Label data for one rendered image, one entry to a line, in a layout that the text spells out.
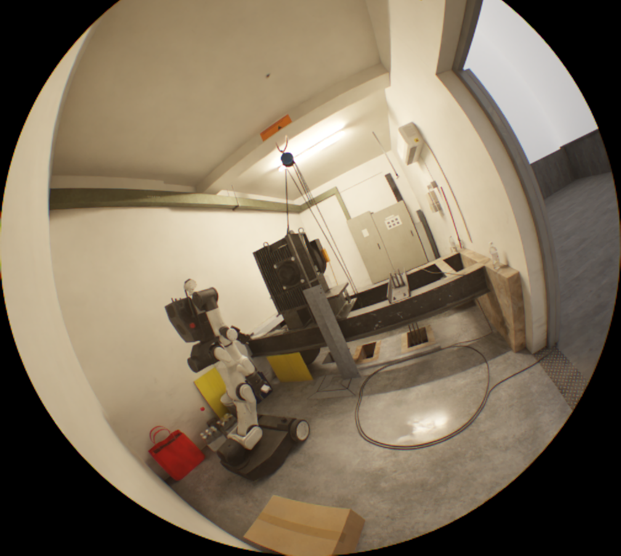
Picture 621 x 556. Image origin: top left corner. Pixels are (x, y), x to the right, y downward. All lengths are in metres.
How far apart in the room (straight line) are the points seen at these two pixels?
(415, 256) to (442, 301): 3.06
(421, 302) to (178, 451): 2.50
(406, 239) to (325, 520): 4.78
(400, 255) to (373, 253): 0.64
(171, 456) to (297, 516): 1.26
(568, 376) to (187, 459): 2.82
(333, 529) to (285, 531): 0.21
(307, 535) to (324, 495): 0.45
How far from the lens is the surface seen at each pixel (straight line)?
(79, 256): 2.20
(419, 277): 2.74
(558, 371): 1.81
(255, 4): 1.70
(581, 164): 9.21
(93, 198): 2.35
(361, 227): 4.96
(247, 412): 1.74
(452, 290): 2.02
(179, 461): 2.23
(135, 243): 2.35
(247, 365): 1.43
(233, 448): 1.69
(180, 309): 1.42
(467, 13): 1.33
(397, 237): 4.92
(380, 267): 5.02
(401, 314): 2.03
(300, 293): 2.16
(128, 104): 1.98
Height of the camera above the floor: 1.32
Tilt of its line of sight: 3 degrees up
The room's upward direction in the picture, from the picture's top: 23 degrees counter-clockwise
